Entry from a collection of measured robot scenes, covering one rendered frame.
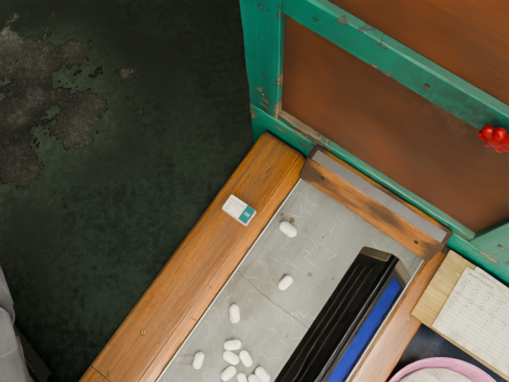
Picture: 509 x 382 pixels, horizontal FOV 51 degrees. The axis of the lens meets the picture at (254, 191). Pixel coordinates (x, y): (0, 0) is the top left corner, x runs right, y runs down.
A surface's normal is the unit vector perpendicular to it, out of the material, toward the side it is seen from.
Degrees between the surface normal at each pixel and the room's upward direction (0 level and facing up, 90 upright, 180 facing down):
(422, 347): 0
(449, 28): 90
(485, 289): 0
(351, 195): 67
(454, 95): 90
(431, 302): 0
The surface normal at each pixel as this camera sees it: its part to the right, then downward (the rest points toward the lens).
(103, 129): -0.04, -0.25
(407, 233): -0.54, 0.62
